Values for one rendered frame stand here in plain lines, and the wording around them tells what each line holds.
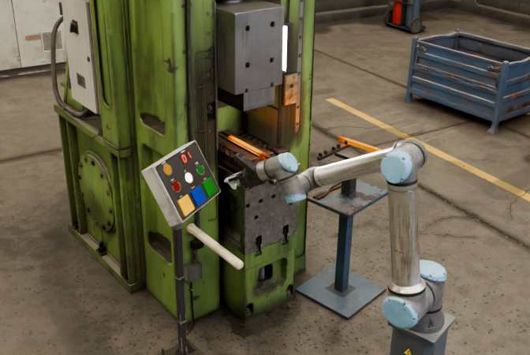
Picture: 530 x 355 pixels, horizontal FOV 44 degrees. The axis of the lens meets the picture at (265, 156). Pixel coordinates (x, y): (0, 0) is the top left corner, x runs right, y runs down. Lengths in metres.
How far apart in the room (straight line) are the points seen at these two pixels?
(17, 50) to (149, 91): 4.97
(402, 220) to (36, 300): 2.45
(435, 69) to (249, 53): 4.15
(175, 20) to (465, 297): 2.42
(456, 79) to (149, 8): 4.21
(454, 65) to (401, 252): 4.53
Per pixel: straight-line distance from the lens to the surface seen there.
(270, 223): 3.58
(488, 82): 6.76
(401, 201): 2.50
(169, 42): 3.13
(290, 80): 3.57
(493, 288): 4.39
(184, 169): 2.99
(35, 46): 8.41
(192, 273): 3.60
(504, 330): 4.06
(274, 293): 3.88
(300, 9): 3.54
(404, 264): 2.61
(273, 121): 3.68
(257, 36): 3.20
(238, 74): 3.18
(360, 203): 3.68
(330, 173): 2.81
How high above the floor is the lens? 2.41
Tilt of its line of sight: 24 degrees down
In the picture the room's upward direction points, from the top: 1 degrees clockwise
